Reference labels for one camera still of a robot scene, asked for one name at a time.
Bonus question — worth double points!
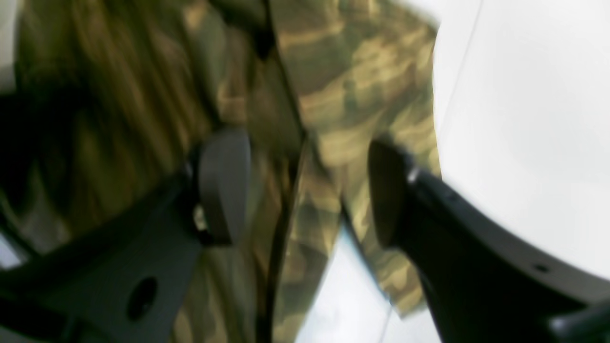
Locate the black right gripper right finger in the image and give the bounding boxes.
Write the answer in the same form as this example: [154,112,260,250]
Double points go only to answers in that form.
[368,139,610,343]

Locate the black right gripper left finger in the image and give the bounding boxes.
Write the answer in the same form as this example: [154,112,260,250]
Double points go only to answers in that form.
[1,128,251,343]

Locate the camouflage t-shirt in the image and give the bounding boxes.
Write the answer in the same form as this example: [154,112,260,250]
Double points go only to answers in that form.
[1,0,440,343]

